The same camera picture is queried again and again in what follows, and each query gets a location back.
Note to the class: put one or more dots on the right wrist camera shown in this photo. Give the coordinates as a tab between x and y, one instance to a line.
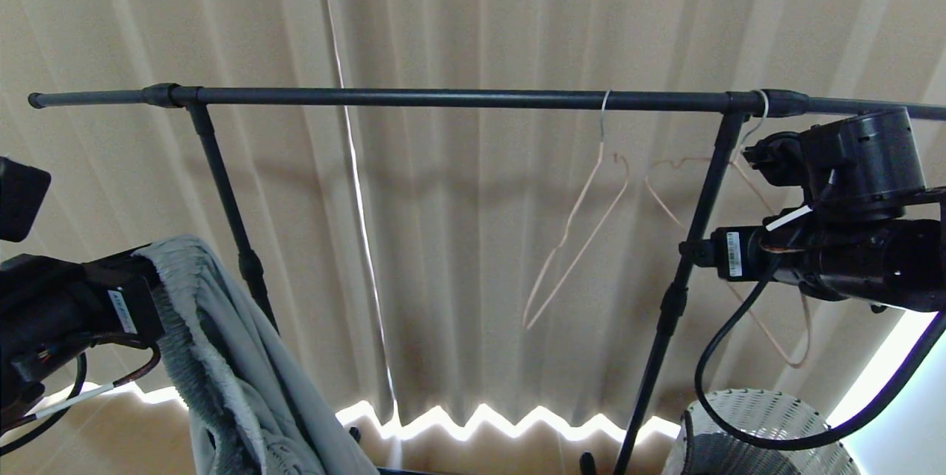
776	161

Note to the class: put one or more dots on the white laundry basket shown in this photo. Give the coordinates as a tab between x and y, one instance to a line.
768	416

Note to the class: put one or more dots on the beige curtain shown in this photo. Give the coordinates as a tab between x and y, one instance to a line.
480	17

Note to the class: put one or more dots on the pale grey shorts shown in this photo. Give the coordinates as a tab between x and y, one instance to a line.
236	386

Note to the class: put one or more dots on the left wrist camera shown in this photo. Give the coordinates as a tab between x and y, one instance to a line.
22	198

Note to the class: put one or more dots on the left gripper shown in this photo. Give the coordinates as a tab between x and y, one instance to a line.
52	305

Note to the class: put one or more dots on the pink clothes hanger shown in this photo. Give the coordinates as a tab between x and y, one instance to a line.
768	335
603	131

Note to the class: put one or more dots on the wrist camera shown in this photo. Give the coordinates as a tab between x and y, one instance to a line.
22	198
776	161

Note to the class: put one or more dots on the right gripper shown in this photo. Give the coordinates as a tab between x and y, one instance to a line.
757	264

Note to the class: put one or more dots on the black clothes rack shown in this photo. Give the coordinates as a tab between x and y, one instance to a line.
443	98

